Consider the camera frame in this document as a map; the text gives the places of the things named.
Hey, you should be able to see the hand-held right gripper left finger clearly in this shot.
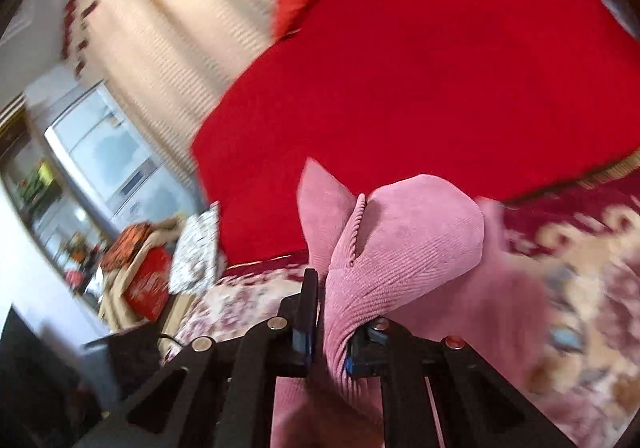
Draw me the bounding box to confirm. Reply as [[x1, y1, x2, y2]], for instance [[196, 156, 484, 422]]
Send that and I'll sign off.
[[85, 268, 321, 448]]

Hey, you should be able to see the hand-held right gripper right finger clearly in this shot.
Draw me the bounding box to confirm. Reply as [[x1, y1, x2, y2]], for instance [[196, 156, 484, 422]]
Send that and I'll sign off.
[[348, 317, 577, 448]]

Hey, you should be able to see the pink corduroy jacket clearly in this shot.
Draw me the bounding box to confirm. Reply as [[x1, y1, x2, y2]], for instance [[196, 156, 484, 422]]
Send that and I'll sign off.
[[269, 157, 557, 448]]

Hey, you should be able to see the white black patterned pillow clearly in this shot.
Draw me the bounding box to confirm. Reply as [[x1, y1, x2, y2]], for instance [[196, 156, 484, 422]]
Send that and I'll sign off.
[[168, 200, 224, 297]]

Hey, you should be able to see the red cardboard box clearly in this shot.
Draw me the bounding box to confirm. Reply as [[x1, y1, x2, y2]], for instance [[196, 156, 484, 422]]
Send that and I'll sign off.
[[123, 247, 171, 322]]

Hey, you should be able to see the orange black patterned cloth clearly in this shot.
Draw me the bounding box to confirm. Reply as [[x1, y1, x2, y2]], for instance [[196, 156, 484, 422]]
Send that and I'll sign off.
[[102, 223, 151, 269]]

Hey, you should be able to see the floral red beige blanket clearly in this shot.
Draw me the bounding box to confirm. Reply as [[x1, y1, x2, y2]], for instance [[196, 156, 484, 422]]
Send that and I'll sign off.
[[169, 163, 640, 448]]

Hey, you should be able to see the silver refrigerator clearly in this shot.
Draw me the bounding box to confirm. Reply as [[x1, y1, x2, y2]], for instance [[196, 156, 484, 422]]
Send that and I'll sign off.
[[27, 80, 209, 230]]

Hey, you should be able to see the red sofa blanket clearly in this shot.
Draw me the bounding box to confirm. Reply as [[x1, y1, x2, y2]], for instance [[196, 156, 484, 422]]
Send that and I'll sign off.
[[192, 0, 640, 263]]

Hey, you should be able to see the wooden display cabinet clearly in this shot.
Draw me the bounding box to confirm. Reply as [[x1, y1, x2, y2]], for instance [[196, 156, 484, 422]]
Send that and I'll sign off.
[[0, 95, 109, 300]]

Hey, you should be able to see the beige dotted curtain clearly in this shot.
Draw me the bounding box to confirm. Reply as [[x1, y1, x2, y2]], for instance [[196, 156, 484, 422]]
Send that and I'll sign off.
[[62, 0, 397, 150]]

